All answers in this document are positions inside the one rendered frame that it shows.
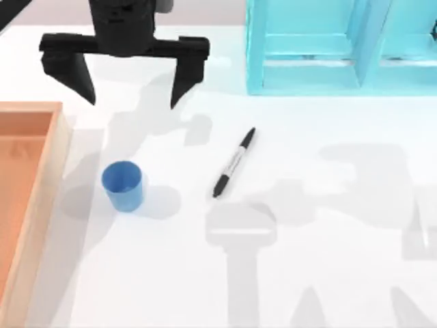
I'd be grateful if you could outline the blue cup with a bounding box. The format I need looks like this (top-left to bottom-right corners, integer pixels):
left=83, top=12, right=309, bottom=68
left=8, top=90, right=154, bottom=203
left=101, top=161, right=143, bottom=213

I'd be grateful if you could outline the shallow salmon-coloured box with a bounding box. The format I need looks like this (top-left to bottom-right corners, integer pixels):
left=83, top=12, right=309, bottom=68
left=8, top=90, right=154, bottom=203
left=0, top=101, right=64, bottom=328

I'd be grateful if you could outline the black marker pen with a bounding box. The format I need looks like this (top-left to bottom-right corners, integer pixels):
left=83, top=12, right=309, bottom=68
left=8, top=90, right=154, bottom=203
left=212, top=126, right=257, bottom=200

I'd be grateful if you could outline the light blue rack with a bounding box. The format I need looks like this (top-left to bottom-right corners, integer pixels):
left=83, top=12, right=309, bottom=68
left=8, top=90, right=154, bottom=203
left=244, top=0, right=437, bottom=97

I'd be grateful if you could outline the black slanted bar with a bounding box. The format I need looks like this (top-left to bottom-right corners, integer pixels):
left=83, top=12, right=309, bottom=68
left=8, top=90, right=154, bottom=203
left=0, top=0, right=39, bottom=32

